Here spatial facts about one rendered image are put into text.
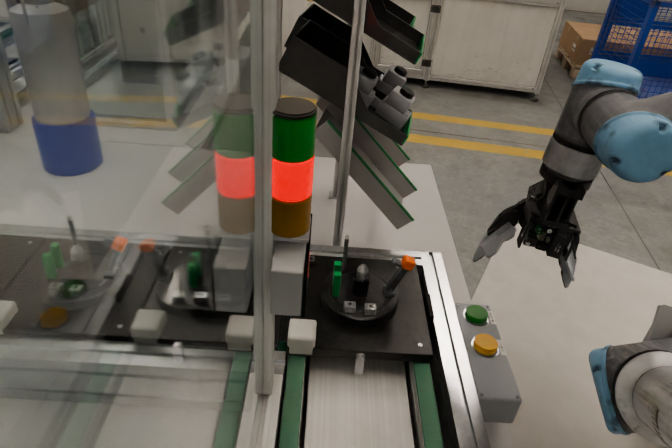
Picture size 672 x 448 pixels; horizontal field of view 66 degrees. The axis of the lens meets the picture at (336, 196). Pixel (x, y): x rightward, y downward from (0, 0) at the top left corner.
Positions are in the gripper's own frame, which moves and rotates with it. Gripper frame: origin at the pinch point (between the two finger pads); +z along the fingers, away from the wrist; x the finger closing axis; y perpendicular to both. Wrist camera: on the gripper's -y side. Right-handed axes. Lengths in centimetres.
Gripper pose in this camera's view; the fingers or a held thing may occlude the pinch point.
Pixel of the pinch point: (518, 272)
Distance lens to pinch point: 90.8
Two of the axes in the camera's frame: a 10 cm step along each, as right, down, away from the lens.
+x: 9.6, 2.6, -1.3
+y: -2.4, 4.5, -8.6
